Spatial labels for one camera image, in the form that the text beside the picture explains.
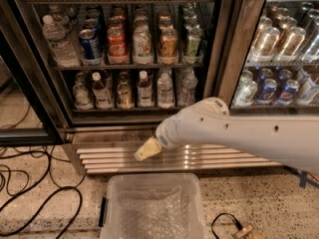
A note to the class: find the blue pepsi can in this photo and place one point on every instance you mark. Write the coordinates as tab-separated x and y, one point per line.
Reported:
91	48
287	93

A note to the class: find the copper metal fitting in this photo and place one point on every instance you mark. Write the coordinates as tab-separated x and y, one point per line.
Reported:
248	232

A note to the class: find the white green can right fridge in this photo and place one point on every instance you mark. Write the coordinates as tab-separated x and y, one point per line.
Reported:
245	94

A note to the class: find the closed glass fridge door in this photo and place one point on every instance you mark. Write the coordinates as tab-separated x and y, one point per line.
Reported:
271	66

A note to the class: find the white green soda can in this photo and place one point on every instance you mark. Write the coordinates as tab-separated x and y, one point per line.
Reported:
142	46

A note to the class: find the open glass fridge door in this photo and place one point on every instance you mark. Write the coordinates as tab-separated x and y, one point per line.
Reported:
29	113

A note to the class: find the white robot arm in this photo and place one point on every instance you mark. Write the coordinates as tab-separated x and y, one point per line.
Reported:
289	140

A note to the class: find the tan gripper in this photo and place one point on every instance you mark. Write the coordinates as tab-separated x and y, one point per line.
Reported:
168	134

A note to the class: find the dark drink bottle white cap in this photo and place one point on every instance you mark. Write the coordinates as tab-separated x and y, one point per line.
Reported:
145	90

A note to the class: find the red coca cola can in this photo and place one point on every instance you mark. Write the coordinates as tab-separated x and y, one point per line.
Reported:
118	52

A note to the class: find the large clear water bottle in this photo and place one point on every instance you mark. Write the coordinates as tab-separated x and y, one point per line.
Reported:
60	43

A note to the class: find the brown tea bottle white cap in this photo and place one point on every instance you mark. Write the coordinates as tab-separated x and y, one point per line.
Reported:
102	91

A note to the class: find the blue tape on floor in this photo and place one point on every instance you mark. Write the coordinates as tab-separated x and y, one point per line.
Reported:
305	178

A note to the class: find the amber glass bottle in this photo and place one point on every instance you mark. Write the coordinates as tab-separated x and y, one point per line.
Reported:
124	95

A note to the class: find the blue pepsi can right fridge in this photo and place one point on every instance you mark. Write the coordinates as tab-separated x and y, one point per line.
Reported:
267	91

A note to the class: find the silver gold can right fridge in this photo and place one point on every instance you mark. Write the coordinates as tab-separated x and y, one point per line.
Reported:
264	47

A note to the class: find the orange brown soda can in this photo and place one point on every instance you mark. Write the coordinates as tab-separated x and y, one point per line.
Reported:
168	46

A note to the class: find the stainless steel fridge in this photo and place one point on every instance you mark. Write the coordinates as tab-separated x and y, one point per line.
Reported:
101	141

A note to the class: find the clear water bottle right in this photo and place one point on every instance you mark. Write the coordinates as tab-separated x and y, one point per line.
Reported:
186	92

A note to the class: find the clear glass jar bottle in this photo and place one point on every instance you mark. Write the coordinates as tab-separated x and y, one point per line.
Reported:
83	100

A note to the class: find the clear plastic storage bin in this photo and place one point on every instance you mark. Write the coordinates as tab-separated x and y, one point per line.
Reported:
153	206

